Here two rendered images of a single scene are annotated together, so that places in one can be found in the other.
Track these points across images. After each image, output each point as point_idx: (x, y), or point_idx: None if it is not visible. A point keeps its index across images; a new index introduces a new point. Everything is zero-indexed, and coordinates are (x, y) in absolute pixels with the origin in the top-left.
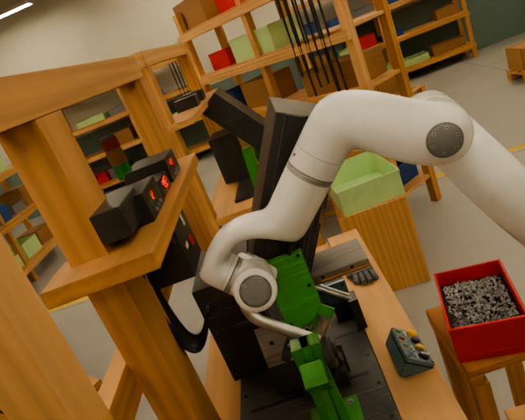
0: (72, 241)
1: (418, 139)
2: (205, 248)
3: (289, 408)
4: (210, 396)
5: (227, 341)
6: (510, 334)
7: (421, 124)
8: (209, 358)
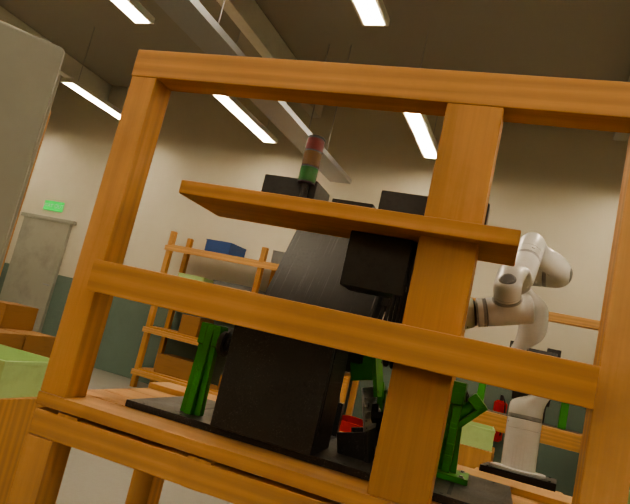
0: (485, 210)
1: (568, 269)
2: (96, 323)
3: None
4: (297, 469)
5: (327, 398)
6: None
7: (568, 264)
8: (220, 447)
